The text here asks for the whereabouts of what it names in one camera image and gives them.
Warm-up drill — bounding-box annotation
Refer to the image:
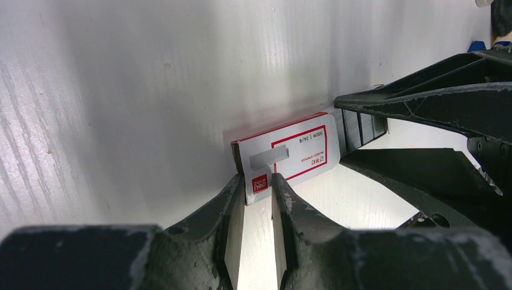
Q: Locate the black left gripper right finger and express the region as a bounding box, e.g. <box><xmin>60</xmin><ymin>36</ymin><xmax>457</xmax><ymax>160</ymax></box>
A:
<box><xmin>271</xmin><ymin>173</ymin><xmax>511</xmax><ymax>289</ymax></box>

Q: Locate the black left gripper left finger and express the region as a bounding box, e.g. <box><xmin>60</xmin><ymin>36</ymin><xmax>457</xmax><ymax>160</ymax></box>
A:
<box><xmin>1</xmin><ymin>175</ymin><xmax>245</xmax><ymax>289</ymax></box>

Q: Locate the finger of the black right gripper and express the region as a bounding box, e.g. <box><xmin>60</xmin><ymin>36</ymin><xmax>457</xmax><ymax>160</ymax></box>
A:
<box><xmin>334</xmin><ymin>48</ymin><xmax>511</xmax><ymax>143</ymax></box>
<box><xmin>341</xmin><ymin>149</ymin><xmax>511</xmax><ymax>240</ymax></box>

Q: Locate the blue stapler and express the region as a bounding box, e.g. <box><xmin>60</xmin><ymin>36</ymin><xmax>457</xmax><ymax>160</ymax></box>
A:
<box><xmin>467</xmin><ymin>40</ymin><xmax>511</xmax><ymax>53</ymax></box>

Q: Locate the red white staple box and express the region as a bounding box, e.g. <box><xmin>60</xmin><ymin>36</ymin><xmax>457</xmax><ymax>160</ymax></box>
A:
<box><xmin>231</xmin><ymin>111</ymin><xmax>341</xmax><ymax>205</ymax></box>

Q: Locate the box of staples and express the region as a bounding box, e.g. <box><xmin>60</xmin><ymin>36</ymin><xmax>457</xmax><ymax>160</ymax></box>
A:
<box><xmin>329</xmin><ymin>108</ymin><xmax>388</xmax><ymax>158</ymax></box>

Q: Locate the beige and black stapler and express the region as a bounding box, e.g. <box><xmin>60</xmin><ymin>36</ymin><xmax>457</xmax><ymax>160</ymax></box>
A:
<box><xmin>475</xmin><ymin>0</ymin><xmax>494</xmax><ymax>8</ymax></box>

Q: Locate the black floral blanket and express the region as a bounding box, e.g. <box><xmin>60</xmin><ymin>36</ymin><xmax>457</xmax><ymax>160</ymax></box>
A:
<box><xmin>491</xmin><ymin>0</ymin><xmax>511</xmax><ymax>37</ymax></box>

